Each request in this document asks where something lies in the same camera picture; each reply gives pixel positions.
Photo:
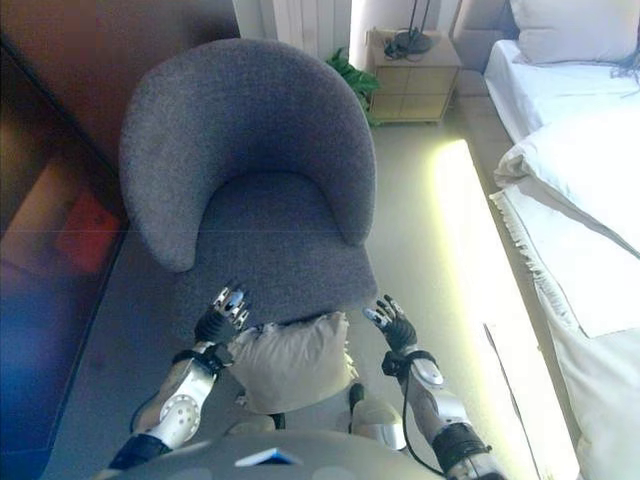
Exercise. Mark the green potted plant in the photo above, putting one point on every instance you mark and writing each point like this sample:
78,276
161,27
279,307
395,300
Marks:
352,77

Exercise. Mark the grey fabric armchair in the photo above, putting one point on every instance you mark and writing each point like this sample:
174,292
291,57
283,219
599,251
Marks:
240,130

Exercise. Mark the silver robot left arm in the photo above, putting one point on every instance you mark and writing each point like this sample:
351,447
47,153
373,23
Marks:
180,405

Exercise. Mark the black lamp base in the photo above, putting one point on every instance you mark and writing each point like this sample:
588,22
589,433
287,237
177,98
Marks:
412,42

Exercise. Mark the grey upholstered headboard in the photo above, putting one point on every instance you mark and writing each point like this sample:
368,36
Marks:
480,30

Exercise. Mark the white duvet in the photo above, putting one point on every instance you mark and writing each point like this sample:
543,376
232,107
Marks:
585,165

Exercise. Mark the silver robot right leg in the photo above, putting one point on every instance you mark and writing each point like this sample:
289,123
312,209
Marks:
375,420

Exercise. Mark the white fringed bedspread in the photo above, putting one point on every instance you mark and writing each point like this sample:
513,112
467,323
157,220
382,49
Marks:
590,310

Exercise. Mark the white fringed cushion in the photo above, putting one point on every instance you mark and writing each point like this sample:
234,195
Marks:
295,365

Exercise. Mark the white bed mattress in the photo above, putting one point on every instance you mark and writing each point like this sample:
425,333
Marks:
550,95

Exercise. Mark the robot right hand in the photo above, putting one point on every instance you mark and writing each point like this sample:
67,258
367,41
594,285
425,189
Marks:
400,332

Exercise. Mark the light wooden nightstand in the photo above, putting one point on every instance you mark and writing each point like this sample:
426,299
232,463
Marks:
415,90

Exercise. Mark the silver robot left leg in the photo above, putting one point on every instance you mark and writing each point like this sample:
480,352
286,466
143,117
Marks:
257,425

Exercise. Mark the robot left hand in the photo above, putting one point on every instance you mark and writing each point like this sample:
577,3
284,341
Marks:
215,325

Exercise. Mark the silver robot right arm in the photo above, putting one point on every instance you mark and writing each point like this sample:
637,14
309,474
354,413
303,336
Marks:
445,410

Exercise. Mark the white curtain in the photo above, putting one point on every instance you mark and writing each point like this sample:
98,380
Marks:
295,25

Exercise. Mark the grey robot torso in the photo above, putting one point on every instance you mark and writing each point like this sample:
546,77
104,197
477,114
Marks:
280,462

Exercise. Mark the brown wooden cabinet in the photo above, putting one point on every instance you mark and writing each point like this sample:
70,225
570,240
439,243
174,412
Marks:
75,100

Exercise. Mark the white bed pillow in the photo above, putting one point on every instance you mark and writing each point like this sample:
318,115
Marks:
570,30

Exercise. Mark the silver robot leg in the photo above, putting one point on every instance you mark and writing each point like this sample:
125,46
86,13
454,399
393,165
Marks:
375,420
257,425

